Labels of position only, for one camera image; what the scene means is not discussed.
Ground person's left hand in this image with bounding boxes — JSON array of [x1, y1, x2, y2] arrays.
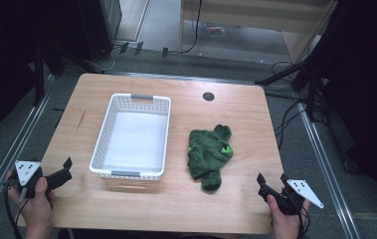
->
[[5, 169, 56, 232]]

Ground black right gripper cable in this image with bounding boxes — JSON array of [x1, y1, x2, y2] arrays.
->
[[295, 208, 311, 239]]

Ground metal floor rail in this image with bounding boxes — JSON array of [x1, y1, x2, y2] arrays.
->
[[0, 75, 56, 232], [298, 102, 363, 239]]

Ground person's dark clothing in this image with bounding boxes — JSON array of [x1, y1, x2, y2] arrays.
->
[[57, 227, 244, 239]]

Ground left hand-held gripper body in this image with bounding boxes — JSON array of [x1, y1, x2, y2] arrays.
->
[[4, 159, 74, 200]]

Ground person's right hand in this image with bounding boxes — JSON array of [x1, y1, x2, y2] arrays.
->
[[267, 194, 311, 233]]

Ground black hanging cable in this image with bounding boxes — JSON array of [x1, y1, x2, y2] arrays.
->
[[177, 0, 204, 55]]

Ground black floor cables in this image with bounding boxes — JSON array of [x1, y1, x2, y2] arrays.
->
[[270, 60, 309, 151]]

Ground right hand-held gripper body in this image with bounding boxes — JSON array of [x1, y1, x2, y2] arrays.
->
[[258, 179, 325, 216]]

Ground white floor cable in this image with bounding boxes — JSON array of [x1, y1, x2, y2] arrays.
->
[[91, 45, 119, 74]]

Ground white plastic basket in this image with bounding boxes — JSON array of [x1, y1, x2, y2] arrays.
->
[[89, 93, 172, 182]]

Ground light wooden furniture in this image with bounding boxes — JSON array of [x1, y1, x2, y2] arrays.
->
[[177, 0, 340, 65]]

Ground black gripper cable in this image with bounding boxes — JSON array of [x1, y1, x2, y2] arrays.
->
[[295, 208, 311, 239], [2, 180, 25, 239]]

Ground dark curtain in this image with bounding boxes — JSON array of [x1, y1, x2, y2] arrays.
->
[[308, 0, 377, 217], [0, 0, 85, 150]]

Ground green fleece garment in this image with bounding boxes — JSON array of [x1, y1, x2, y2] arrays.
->
[[186, 123, 235, 193]]

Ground black metal stand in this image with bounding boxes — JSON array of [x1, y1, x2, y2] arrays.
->
[[31, 39, 104, 108], [255, 49, 334, 123]]

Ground dark cabinet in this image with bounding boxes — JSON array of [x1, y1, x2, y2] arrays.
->
[[76, 0, 124, 62]]

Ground metal bar behind table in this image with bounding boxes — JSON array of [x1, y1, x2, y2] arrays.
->
[[104, 70, 258, 86]]

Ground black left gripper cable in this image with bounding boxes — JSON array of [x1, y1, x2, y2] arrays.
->
[[2, 180, 25, 239]]

